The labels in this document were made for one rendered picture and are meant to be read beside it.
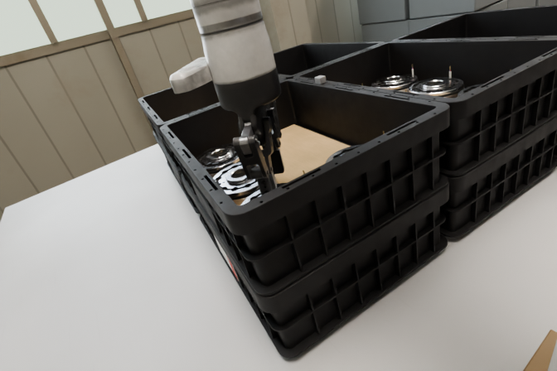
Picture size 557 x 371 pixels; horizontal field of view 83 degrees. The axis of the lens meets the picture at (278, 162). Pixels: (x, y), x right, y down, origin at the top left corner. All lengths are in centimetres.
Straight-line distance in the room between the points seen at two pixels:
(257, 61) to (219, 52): 4
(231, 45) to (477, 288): 43
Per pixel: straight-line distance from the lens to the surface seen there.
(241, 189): 46
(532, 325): 50
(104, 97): 232
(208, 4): 35
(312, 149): 60
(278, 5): 249
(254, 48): 35
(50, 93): 231
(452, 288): 51
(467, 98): 45
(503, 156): 57
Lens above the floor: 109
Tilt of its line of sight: 26 degrees down
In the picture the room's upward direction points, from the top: 15 degrees counter-clockwise
